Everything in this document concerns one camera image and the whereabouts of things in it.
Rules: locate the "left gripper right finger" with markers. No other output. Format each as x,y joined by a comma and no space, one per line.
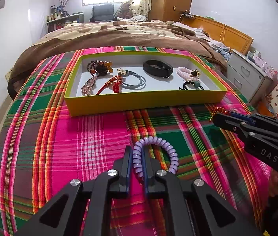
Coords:
191,207

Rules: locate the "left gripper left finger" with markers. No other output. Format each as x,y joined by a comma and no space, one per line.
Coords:
83,208

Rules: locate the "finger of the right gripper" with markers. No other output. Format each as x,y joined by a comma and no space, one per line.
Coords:
255,120
222,121

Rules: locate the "red gold knot ornament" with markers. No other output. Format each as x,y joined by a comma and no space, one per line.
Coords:
217,110

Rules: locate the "black fitness wristband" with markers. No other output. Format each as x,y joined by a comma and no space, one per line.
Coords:
157,68

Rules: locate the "pink crystal bead strand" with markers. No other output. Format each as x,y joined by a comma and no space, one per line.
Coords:
88,86

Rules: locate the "grey bedside drawer cabinet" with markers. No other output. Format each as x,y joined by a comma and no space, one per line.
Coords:
248,78

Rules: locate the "pink green plaid tablecloth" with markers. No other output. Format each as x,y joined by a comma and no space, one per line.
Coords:
42,147

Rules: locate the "wooden headboard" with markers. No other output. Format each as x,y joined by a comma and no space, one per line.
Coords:
227,35

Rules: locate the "yellow shallow cardboard box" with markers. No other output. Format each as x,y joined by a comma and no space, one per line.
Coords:
157,91

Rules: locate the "brown teddy bear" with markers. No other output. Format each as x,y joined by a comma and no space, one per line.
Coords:
125,11

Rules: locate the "brown fleece bed blanket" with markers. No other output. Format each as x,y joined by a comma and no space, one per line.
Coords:
77,36

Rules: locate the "grey armchair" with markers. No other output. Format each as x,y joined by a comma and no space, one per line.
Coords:
102,12

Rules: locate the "cluttered wall shelf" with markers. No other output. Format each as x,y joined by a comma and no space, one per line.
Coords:
59,18

